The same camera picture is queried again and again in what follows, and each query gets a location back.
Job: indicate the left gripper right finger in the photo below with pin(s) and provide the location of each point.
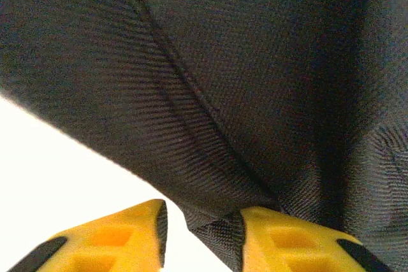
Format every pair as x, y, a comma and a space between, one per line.
293, 246

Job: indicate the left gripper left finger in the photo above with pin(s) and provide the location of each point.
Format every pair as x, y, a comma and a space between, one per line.
111, 243

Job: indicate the black backpack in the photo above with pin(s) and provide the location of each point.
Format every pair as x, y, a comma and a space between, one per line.
223, 61

